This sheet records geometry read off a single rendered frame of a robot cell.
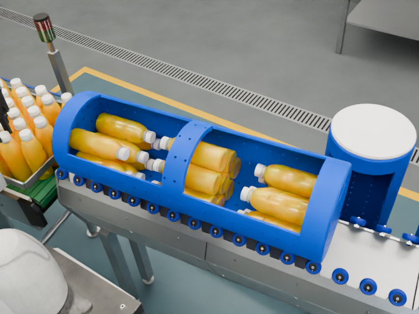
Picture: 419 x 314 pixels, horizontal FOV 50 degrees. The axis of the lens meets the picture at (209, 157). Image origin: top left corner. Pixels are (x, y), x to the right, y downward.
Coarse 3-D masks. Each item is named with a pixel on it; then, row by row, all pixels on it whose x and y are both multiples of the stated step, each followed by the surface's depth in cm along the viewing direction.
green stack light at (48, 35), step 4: (52, 28) 180; (40, 32) 178; (44, 32) 178; (48, 32) 179; (52, 32) 181; (40, 36) 180; (44, 36) 179; (48, 36) 180; (52, 36) 181; (44, 40) 181; (48, 40) 181
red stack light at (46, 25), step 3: (48, 18) 177; (42, 21) 175; (45, 21) 176; (48, 21) 177; (36, 24) 176; (39, 24) 176; (42, 24) 176; (45, 24) 176; (48, 24) 177; (51, 24) 179; (36, 27) 178; (39, 27) 177; (42, 27) 177; (45, 27) 177; (48, 27) 178; (39, 30) 178; (42, 30) 177; (45, 30) 178
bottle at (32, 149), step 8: (32, 136) 152; (24, 144) 151; (32, 144) 152; (40, 144) 155; (24, 152) 153; (32, 152) 153; (40, 152) 155; (32, 160) 155; (40, 160) 156; (32, 168) 158; (48, 176) 163
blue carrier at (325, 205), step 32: (96, 96) 143; (64, 128) 136; (160, 128) 153; (192, 128) 128; (224, 128) 130; (64, 160) 140; (256, 160) 141; (288, 160) 135; (320, 160) 127; (128, 192) 136; (160, 192) 127; (320, 192) 110; (224, 224) 123; (256, 224) 116; (320, 224) 108; (320, 256) 113
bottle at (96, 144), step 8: (80, 128) 145; (72, 136) 142; (80, 136) 141; (88, 136) 141; (96, 136) 140; (104, 136) 141; (72, 144) 142; (80, 144) 141; (88, 144) 140; (96, 144) 139; (104, 144) 138; (112, 144) 138; (88, 152) 141; (96, 152) 139; (104, 152) 138; (112, 152) 138
